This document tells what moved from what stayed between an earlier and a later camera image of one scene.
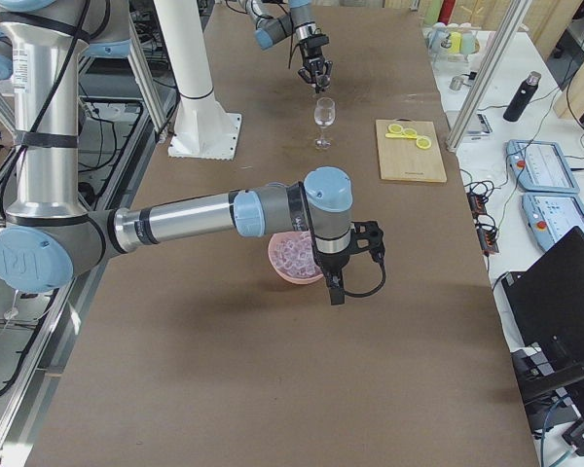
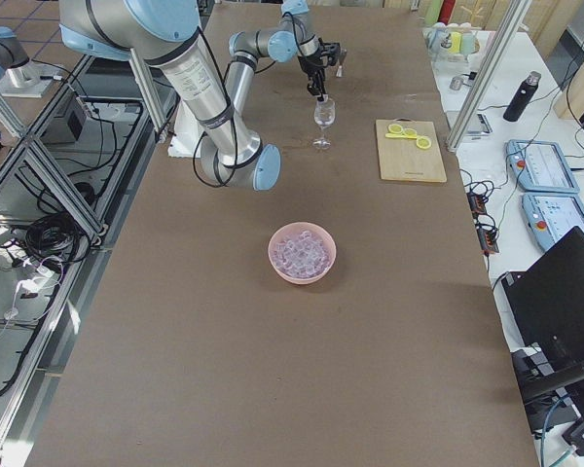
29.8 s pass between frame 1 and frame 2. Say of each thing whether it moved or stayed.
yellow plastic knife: stayed
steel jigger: moved
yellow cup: stayed
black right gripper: moved
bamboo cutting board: stayed
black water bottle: stayed
